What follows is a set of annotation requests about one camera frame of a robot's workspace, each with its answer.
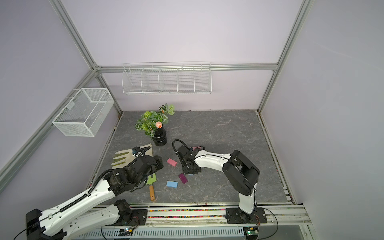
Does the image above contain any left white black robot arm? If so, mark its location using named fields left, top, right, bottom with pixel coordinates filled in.
left=26, top=154, right=164, bottom=240

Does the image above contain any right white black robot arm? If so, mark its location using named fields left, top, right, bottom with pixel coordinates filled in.
left=175, top=146, right=260, bottom=215

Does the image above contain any beige garden glove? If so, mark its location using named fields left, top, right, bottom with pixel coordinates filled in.
left=111, top=144, right=153, bottom=169

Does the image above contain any purple block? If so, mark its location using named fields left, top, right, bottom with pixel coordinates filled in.
left=179, top=174, right=188, bottom=184

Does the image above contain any light blue block left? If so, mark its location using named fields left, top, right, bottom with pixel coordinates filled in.
left=166, top=181, right=178, bottom=188

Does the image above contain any green artificial plant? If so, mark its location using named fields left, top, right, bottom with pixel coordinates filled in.
left=135, top=104, right=175, bottom=138

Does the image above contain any black corrugated cable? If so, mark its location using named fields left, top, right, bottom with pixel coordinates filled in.
left=171, top=138, right=190, bottom=152

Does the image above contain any green garden fork wooden handle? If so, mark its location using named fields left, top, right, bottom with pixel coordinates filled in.
left=147, top=174, right=157, bottom=202

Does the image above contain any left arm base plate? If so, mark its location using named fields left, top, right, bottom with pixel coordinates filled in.
left=111, top=209, right=148, bottom=226

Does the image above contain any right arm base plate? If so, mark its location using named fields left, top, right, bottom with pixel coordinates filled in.
left=226, top=208, right=267, bottom=224

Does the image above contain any white wire basket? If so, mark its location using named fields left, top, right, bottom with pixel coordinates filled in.
left=52, top=88, right=115, bottom=137

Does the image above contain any white slotted cable duct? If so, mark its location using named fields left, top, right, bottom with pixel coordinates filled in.
left=76, top=226, right=246, bottom=240

